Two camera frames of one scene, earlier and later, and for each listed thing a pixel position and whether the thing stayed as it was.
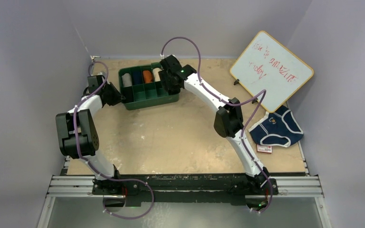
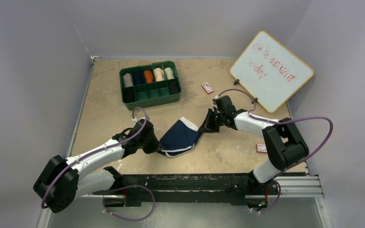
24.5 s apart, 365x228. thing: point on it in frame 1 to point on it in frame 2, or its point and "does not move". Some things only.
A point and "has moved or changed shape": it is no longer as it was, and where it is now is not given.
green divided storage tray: [143, 88] does not move
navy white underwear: [279, 128] has moved or changed shape
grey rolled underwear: [127, 80] does not move
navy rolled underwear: [137, 78] does not move
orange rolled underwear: [147, 76] does not move
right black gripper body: [168, 82] to [221, 115]
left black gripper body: [113, 98] to [148, 145]
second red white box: [264, 148] does not move
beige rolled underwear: [156, 75] does not move
